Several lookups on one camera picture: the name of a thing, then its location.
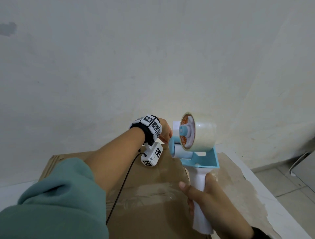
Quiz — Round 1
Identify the person's left hand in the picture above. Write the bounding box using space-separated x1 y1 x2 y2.
158 118 173 145

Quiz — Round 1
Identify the person's right hand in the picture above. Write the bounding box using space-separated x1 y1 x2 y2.
179 172 254 239

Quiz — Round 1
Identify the blue and white tape dispenser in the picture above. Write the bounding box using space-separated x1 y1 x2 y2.
168 120 220 235

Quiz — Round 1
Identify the person's left forearm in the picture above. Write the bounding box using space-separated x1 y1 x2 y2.
84 127 146 194

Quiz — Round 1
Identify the black wristband with marker cubes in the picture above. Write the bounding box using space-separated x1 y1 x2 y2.
129 115 163 146

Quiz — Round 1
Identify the clear packing tape roll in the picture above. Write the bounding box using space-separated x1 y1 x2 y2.
180 112 217 152

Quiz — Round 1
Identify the brown cardboard box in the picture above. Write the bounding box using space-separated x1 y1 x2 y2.
39 145 197 239

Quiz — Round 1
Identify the black right wristband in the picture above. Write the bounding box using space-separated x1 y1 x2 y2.
250 226 273 239

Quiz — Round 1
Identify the grey metal panel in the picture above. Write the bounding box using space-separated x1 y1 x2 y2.
289 150 315 193

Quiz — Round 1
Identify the teal sweatshirt sleeve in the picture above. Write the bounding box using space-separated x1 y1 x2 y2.
0 158 109 239

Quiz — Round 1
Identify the white wrist camera with markers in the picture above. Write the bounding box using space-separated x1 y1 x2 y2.
140 142 164 167

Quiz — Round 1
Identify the black cable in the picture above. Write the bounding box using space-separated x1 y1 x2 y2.
105 152 147 225

